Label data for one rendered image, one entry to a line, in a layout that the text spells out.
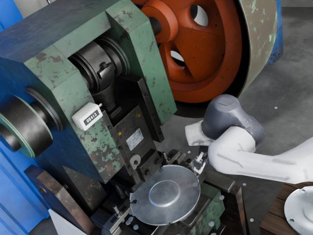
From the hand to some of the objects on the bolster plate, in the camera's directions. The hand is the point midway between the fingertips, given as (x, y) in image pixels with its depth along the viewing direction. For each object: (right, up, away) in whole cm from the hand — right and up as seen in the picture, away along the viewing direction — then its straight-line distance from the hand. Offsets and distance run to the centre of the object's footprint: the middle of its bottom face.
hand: (199, 166), depth 120 cm
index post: (0, -7, +23) cm, 24 cm away
